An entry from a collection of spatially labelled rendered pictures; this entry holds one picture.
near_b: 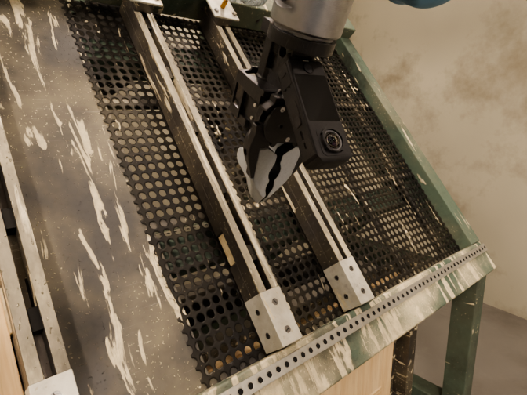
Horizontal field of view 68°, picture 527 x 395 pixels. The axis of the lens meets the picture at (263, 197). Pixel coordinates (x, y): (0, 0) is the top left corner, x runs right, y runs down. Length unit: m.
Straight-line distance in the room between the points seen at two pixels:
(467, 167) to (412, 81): 0.85
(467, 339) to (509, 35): 2.11
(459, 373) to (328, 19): 1.74
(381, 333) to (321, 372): 0.24
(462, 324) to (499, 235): 1.53
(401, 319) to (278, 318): 0.44
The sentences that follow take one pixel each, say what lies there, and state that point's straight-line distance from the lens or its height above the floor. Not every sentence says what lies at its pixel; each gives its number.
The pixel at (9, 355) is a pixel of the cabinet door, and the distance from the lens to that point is 0.79.
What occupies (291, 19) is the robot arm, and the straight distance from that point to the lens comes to 0.40.
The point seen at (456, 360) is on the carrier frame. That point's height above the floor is 0.40.
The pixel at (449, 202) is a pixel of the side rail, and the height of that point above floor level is 1.06.
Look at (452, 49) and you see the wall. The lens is 3.46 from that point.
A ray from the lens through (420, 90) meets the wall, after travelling 3.57.
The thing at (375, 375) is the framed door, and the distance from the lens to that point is 1.76.
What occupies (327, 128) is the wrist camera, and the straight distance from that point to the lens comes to 0.39.
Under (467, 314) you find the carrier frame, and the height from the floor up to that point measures 0.62.
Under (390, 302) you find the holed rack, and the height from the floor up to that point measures 0.89.
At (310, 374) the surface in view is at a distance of 0.96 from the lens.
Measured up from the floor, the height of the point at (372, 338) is 0.85.
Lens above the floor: 1.42
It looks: 12 degrees down
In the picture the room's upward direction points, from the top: straight up
